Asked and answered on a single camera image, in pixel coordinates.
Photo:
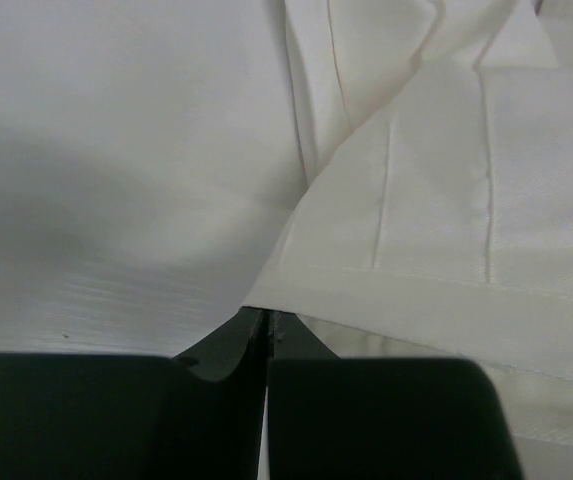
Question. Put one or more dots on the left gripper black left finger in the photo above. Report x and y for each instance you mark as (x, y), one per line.
(197, 415)

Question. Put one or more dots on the white pleated skirt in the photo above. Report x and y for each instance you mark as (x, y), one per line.
(437, 143)

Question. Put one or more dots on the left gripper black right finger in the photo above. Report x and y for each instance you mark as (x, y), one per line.
(380, 418)

